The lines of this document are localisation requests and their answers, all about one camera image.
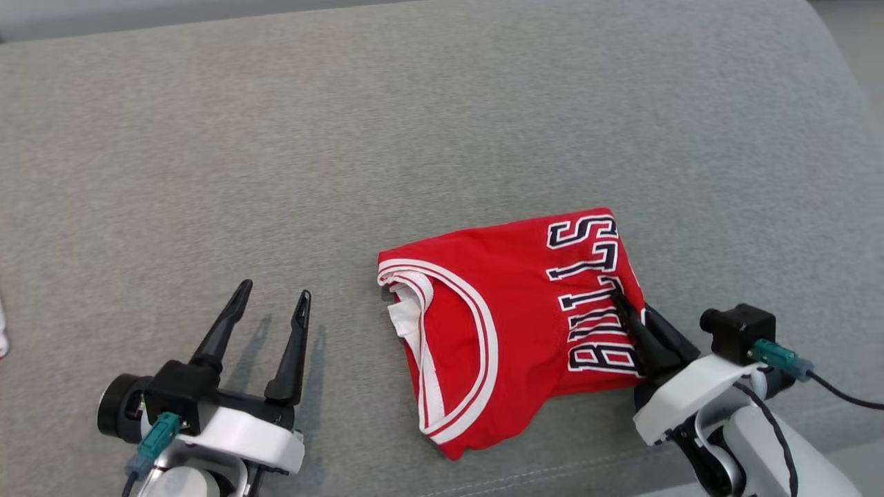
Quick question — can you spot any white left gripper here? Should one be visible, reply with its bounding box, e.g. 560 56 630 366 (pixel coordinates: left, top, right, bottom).
178 278 313 477

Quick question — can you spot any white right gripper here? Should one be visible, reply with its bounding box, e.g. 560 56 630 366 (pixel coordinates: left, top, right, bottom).
608 288 762 447

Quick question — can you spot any red Bulls basketball jersey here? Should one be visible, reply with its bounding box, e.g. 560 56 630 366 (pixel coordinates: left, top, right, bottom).
376 207 651 462

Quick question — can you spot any right cable with teal connector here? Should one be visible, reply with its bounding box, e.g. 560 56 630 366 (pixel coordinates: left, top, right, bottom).
751 338 884 412

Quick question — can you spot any cable with teal connector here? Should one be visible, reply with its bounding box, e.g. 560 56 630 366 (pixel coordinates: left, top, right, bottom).
121 411 182 497
751 338 884 412

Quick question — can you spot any left cable with teal connector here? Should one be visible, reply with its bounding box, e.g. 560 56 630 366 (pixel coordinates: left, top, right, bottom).
121 411 182 497

